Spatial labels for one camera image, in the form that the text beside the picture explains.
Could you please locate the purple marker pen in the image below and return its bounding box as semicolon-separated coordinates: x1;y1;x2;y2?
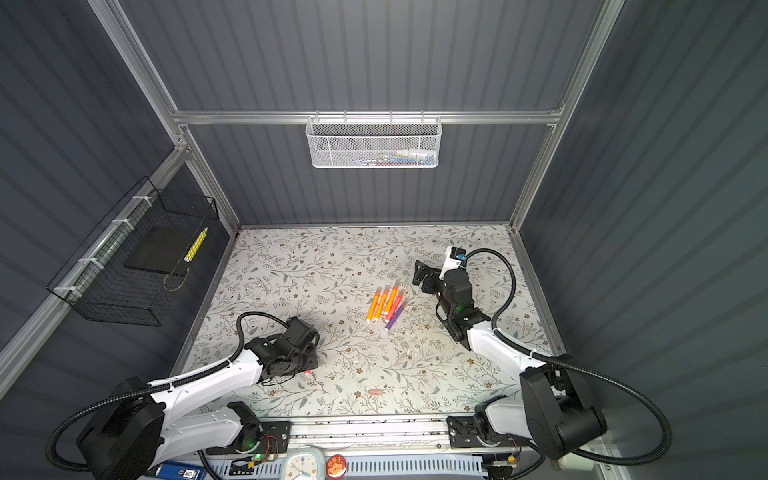
385;302;407;331

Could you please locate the orange marker pen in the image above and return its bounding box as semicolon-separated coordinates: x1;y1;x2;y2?
373;289;389;320
366;288;382;322
382;283;399;318

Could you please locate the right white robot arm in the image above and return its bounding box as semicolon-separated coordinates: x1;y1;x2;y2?
412;260;607;460

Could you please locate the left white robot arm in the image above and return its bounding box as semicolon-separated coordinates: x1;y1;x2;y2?
76;317;320;479

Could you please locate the white alarm clock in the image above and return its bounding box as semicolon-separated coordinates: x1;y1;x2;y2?
280;447;327;480

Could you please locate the red round toy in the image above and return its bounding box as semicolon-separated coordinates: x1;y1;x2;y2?
326;454;348;480

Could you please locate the yellow highlighter in basket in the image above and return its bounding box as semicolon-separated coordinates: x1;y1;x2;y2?
183;227;209;263

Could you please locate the black pad in basket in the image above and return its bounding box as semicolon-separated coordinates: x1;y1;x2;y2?
124;227;194;277

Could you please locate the blue black device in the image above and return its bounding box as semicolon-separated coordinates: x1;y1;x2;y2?
150;461;207;480

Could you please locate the left black corrugated cable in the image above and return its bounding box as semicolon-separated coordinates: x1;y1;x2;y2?
44;310;292;473

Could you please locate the black corrugated cable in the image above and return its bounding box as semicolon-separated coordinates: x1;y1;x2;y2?
464;247;673;467
44;310;292;473

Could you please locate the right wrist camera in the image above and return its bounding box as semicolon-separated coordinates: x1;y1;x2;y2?
439;246;467;279

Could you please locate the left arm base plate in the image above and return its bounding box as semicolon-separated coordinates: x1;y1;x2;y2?
206;421;292;456

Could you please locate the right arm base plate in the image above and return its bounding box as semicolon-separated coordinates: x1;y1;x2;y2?
446;415;530;450

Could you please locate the aluminium front rail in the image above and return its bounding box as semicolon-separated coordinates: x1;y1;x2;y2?
179;410;610;448

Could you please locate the black wire wall basket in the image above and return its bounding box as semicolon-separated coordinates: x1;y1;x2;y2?
48;181;219;327

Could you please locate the white mesh wall basket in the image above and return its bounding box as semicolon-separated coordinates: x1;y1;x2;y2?
305;118;443;169

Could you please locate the right black corrugated cable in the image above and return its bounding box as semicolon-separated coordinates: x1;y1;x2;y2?
464;247;673;467

